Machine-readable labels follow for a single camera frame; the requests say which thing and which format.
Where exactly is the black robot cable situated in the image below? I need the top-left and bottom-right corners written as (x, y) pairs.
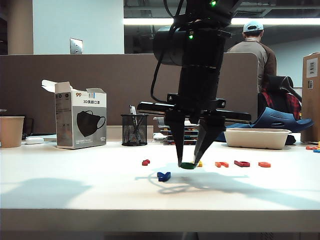
top-left (149, 0), bottom-right (186, 104)

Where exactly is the red plaid jacket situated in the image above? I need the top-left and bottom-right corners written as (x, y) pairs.
top-left (261, 91), bottom-right (303, 120)

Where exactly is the brown desk partition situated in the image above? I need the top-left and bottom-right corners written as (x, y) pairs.
top-left (0, 52), bottom-right (259, 135)

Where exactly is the metal wall plate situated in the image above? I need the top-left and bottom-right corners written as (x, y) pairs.
top-left (69, 37), bottom-right (84, 55)

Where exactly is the ceiling light strip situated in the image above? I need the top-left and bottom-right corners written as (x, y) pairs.
top-left (123, 17), bottom-right (320, 26)

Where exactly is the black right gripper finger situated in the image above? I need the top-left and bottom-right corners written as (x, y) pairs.
top-left (165, 117), bottom-right (186, 168)
top-left (193, 119), bottom-right (226, 165)

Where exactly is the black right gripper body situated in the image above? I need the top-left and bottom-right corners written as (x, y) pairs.
top-left (136, 66), bottom-right (252, 124)

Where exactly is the blue letter y magnet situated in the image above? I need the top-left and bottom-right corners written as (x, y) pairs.
top-left (157, 171), bottom-right (172, 182)

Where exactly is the black mesh pen holder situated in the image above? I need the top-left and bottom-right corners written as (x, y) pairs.
top-left (120, 114), bottom-right (149, 147)

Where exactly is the beige pulp bowl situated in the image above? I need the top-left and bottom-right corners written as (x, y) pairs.
top-left (223, 128), bottom-right (292, 151)

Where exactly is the blue rubber slipper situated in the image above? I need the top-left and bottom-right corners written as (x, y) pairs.
top-left (251, 106), bottom-right (315, 146)
top-left (213, 122), bottom-right (253, 143)

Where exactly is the white earbuds case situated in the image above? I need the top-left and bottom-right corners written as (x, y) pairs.
top-left (25, 136), bottom-right (45, 145)

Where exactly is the brown paper cup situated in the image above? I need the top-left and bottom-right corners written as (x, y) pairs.
top-left (0, 116), bottom-right (26, 148)

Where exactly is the grey face mask box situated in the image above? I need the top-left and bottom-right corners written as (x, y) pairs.
top-left (41, 79), bottom-right (108, 150)

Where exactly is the black silver pen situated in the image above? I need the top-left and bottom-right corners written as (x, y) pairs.
top-left (128, 104), bottom-right (141, 137)

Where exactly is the white flat device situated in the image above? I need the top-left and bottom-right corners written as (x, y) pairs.
top-left (22, 134), bottom-right (58, 143)

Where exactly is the person with light cap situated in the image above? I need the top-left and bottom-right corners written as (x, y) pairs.
top-left (226, 21), bottom-right (278, 93)

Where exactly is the tall cardboard box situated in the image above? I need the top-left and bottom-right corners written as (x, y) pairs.
top-left (300, 52), bottom-right (320, 143)

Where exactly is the black office chair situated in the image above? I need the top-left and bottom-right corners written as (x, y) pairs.
top-left (257, 74), bottom-right (303, 121)

